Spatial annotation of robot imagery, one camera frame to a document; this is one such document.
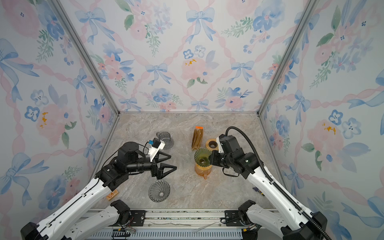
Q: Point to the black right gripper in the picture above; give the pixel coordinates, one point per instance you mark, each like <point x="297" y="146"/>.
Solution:
<point x="214" y="160"/>

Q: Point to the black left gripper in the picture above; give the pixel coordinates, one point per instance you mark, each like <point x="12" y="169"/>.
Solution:
<point x="159" y="172"/>

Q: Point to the green glass dripper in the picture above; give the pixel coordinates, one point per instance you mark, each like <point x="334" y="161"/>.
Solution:
<point x="202" y="157"/>

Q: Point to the orange glass carafe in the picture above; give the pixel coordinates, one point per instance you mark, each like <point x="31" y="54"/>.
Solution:
<point x="203" y="171"/>

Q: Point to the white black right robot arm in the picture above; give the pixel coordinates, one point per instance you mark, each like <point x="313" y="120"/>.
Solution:
<point x="293" y="221"/>

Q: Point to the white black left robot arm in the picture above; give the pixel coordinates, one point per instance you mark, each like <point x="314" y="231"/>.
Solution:
<point x="129" y="160"/>

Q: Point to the grey glass dripper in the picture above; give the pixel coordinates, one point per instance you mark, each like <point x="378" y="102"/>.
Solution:
<point x="159" y="191"/>

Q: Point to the clear grey glass carafe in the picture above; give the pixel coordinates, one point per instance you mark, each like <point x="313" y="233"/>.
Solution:
<point x="166" y="138"/>

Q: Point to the colourful small toy figures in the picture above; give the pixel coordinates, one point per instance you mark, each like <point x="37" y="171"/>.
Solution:
<point x="258" y="191"/>

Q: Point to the small wooden toy block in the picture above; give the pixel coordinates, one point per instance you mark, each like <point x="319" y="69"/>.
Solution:
<point x="112" y="195"/>

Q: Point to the far wooden ring holder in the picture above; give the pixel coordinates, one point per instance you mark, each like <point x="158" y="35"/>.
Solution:
<point x="211" y="144"/>

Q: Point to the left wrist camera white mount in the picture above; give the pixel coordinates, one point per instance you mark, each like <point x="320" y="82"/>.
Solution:
<point x="155" y="146"/>

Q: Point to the aluminium mounting rail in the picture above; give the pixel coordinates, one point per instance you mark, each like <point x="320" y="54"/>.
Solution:
<point x="180" y="225"/>

